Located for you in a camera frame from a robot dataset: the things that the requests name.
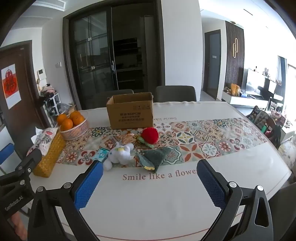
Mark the dark grey interior door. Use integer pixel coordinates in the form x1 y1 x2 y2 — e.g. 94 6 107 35
203 30 222 100

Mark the green plush toy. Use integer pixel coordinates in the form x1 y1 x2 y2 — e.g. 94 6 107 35
136 146 172 172

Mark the black framed glass sliding door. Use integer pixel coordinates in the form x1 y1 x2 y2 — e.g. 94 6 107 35
62 0 166 109

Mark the white ribbed fruit basket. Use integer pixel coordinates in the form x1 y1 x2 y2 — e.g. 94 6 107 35
60 118 89 141

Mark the blue chair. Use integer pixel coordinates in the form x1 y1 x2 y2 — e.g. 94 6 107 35
0 143 15 174

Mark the chair with patterned cushion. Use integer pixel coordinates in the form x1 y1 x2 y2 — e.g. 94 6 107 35
246 105 281 141

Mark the white plush toy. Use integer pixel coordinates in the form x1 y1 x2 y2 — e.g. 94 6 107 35
103 142 135 171

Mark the brown cardboard box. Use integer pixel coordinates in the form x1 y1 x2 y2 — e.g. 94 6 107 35
106 92 154 129

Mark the pink cloth pile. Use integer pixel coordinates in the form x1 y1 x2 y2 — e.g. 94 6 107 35
41 84 56 98

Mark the red and white door poster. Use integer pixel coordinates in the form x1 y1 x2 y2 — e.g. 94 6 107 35
1 64 22 110

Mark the gold foil packet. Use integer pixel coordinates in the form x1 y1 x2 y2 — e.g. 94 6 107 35
120 133 139 145

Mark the patterned tile table runner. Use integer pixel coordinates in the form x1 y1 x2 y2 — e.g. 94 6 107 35
54 118 269 166

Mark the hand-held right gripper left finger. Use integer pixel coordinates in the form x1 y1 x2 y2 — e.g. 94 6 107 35
27 159 104 241

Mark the dark slatted wall panel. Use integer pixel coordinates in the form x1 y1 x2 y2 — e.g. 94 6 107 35
225 21 245 93

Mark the yellow woven tissue box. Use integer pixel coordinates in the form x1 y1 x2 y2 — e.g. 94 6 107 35
33 133 66 178

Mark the red plush strawberry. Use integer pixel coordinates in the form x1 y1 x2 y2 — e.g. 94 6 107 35
137 127 159 149

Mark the teal packet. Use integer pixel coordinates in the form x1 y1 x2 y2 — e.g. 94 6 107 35
97 149 110 163

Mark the brown entrance door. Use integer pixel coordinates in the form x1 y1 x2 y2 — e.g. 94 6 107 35
0 40 45 130

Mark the dark grey dining chair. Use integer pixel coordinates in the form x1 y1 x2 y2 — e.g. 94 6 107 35
96 89 134 109
155 86 197 102

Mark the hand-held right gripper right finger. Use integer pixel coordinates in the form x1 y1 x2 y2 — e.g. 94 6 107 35
196 159 278 241

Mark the person's left hand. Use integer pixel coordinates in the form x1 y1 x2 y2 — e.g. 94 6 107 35
9 212 30 241

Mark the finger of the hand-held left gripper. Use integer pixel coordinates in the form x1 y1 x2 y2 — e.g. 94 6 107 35
14 148 43 178

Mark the floral tissue pack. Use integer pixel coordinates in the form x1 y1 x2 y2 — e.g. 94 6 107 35
26 127 60 156

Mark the white low cabinet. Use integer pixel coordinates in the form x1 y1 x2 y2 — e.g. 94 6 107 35
222 89 269 107

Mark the pile of oranges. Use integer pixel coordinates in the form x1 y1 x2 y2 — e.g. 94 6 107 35
57 111 85 131

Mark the white cube shoe rack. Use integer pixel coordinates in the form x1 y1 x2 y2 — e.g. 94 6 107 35
42 95 61 116

